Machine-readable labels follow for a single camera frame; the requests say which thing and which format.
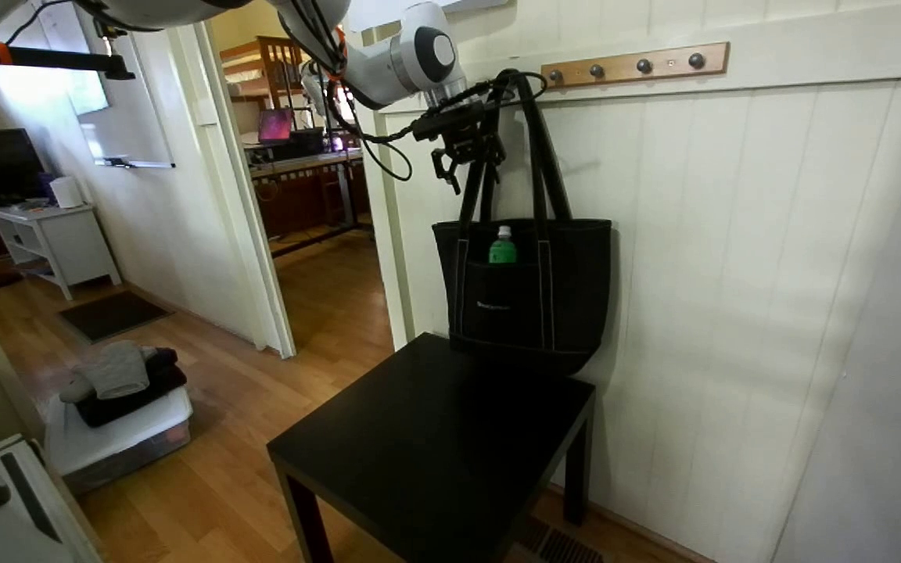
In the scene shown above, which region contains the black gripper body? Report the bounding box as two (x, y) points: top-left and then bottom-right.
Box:
(406, 93), (507, 159)

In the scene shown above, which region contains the green plastic bottle white cap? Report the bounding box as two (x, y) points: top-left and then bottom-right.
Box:
(484, 221), (523, 267)

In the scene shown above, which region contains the black tote bag white stitching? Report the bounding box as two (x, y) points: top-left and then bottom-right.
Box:
(428, 65), (614, 374)

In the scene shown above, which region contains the dark wooden cabinet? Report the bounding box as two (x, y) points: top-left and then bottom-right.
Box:
(249, 151), (370, 252)

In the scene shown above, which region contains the lit pink screen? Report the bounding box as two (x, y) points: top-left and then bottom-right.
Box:
(255, 107), (296, 148)

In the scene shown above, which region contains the wooden coat rack board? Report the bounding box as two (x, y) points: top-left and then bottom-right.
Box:
(538, 38), (733, 93)

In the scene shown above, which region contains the wooden shelf unit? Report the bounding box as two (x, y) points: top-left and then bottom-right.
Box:
(217, 34), (307, 107)

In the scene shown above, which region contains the black square table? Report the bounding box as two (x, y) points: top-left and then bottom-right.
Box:
(265, 332), (596, 563)

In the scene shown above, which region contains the dark floor mat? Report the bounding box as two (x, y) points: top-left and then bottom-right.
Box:
(56, 286), (171, 343)

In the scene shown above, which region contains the black folded cloth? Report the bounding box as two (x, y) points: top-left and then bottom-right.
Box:
(71, 343), (192, 432)

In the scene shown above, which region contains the small white box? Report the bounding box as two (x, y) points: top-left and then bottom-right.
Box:
(47, 171), (87, 208)

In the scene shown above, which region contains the grey folded cloth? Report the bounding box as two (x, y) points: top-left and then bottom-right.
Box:
(58, 339), (152, 402)

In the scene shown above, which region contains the white side table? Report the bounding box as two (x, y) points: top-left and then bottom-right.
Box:
(0, 201), (123, 302)

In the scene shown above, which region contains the dark floor vent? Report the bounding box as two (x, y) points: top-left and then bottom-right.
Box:
(517, 518), (608, 563)

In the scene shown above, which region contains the black boom bar orange clamp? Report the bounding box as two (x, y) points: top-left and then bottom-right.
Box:
(0, 38), (138, 80)

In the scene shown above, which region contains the white low storage box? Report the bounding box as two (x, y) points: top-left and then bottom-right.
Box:
(37, 357), (197, 494)

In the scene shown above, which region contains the white and green case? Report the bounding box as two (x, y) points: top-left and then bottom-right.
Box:
(0, 432), (105, 563)

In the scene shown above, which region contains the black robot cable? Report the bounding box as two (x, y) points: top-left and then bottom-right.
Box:
(304, 56), (444, 186)

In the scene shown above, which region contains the white door frame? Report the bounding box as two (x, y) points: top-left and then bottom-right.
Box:
(192, 20), (296, 358)

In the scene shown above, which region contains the white wall board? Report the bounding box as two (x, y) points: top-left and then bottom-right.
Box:
(71, 27), (178, 171)

